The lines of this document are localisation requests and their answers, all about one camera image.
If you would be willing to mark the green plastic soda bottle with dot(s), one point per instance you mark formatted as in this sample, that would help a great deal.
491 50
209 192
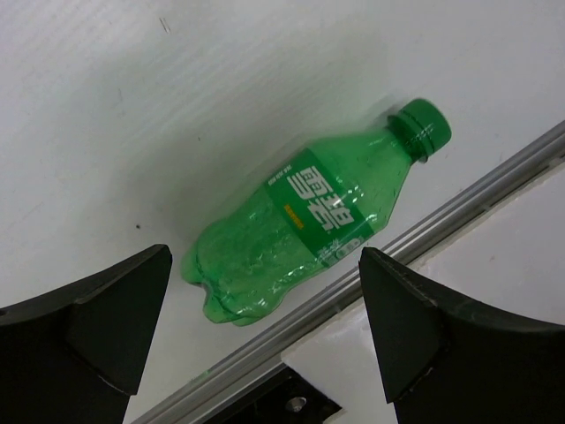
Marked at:
313 211

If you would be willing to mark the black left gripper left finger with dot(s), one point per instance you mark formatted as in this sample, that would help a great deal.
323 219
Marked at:
77 354

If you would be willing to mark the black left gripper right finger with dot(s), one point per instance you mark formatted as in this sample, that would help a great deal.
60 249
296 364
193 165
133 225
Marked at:
447 358

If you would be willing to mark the aluminium table edge rail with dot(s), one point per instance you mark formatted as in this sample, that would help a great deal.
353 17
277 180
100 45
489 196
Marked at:
261 357

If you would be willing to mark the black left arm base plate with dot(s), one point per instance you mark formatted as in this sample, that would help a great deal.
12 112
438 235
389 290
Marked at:
281 396

